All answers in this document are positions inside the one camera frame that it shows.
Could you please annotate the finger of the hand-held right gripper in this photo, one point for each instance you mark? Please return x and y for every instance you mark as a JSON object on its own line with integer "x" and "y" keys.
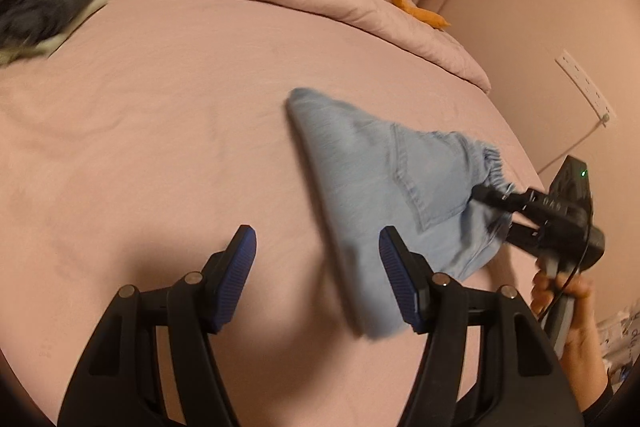
{"x": 522, "y": 238}
{"x": 500, "y": 199}

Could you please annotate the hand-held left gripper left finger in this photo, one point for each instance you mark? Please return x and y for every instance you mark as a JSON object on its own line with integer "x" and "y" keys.
{"x": 235, "y": 277}

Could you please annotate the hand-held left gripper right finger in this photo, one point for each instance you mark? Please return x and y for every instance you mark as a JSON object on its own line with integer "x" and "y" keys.
{"x": 400, "y": 279}

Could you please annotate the light blue denim pants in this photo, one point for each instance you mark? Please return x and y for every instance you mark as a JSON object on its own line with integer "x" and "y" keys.
{"x": 360, "y": 157}

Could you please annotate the person's right forearm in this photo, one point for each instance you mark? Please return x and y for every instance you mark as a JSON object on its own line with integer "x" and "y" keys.
{"x": 585, "y": 382}

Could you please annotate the person's right hand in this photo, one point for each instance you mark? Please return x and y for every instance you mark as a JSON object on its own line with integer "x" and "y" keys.
{"x": 582, "y": 317}

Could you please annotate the printed white paper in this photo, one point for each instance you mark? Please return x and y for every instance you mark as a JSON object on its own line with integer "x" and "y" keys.
{"x": 622, "y": 342}

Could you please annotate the pink bed sheet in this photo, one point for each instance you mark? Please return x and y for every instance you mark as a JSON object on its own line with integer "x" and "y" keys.
{"x": 150, "y": 107}

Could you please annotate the folded light green cloth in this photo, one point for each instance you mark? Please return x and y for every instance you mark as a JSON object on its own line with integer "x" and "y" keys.
{"x": 75, "y": 24}

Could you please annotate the white wall power strip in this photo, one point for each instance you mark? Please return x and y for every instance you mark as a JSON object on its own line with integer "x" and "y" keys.
{"x": 585, "y": 84}

